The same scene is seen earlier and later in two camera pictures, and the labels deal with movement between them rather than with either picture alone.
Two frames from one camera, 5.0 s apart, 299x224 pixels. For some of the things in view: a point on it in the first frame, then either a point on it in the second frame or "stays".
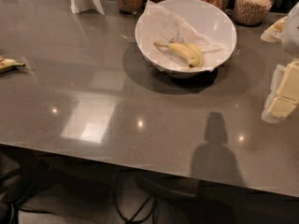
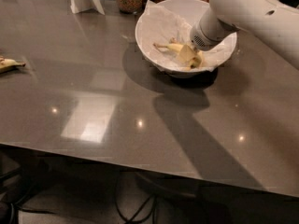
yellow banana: (192, 53) stays
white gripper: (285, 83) -> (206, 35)
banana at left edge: (7, 64) stays
